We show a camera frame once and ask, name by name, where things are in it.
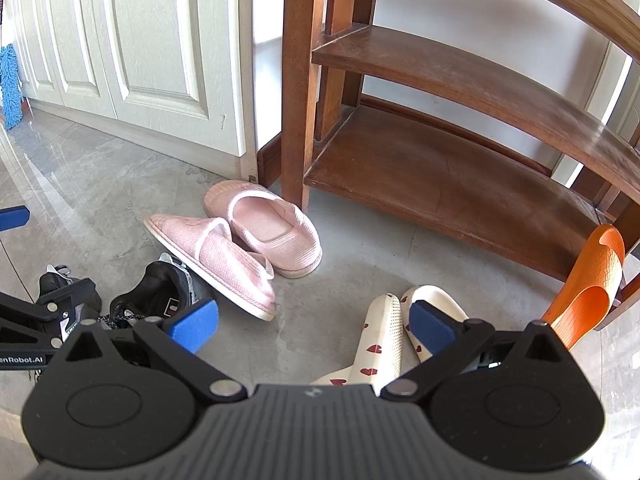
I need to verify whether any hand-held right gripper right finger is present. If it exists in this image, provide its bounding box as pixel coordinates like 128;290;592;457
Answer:
381;299;583;403

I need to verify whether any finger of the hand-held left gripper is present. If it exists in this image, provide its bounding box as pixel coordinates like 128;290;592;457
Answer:
0;205;31;234
0;280;100;348

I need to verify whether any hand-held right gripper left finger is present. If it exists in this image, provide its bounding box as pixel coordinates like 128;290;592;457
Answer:
55;299;248;403

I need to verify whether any dark grey sneaker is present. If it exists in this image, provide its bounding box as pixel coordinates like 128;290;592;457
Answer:
37;264;103;346
97;254;217;361

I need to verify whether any cream heart-print slipper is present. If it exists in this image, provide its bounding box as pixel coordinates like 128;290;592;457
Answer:
399;285;471;361
310;294;405;387

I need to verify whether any wooden shoe rack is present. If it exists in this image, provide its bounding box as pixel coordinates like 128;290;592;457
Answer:
257;0;640;331

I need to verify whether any orange rubber slipper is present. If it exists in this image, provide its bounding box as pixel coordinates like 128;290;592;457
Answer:
541;223;626;351

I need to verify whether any pink cloth slipper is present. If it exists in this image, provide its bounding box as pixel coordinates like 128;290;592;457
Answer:
203;180;323;279
143;214;277;322

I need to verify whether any blue chenille mop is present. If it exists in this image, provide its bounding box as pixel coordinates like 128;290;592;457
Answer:
0;44;25;132

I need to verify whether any white panelled cabinet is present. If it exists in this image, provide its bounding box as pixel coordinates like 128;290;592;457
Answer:
0;0;258;183

